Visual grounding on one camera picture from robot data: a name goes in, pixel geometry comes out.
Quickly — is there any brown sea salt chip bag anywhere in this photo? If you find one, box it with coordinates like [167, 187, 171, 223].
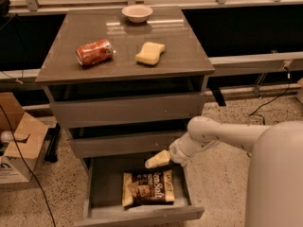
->
[122, 170, 175, 207]

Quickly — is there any cardboard box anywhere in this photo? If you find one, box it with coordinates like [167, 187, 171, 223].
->
[0, 93, 48, 184]

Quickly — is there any top grey drawer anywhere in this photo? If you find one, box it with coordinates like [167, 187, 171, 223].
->
[50, 93, 205, 129]

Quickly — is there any yellow sponge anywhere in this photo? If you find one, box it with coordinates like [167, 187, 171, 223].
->
[135, 42, 166, 65]

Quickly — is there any middle grey drawer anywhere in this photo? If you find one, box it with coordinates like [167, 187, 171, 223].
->
[67, 130, 186, 158]

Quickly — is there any black power adapter with cable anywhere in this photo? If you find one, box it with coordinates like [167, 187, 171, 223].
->
[248, 67, 291, 126]

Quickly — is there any open bottom drawer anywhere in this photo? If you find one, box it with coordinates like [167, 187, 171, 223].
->
[74, 152, 204, 227]

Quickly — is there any grey window rail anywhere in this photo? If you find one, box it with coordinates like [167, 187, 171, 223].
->
[1, 51, 303, 84]

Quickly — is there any white bowl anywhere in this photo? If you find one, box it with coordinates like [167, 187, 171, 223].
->
[121, 5, 152, 24]

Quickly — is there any grey drawer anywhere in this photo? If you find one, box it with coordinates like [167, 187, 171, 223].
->
[67, 130, 186, 158]
[50, 93, 205, 129]

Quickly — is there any black stand foot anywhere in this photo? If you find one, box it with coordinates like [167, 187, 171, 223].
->
[45, 124, 61, 163]

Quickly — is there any black floor cable left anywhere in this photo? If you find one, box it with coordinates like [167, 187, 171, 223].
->
[0, 104, 57, 227]

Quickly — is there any grey drawer cabinet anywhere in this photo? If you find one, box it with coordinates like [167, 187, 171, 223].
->
[35, 6, 216, 227]

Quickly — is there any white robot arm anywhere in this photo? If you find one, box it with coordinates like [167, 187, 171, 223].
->
[145, 116, 303, 227]

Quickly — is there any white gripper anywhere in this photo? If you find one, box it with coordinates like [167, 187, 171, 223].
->
[145, 132, 218, 168]

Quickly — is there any red soda can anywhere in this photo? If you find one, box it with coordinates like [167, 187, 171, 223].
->
[76, 39, 114, 66]

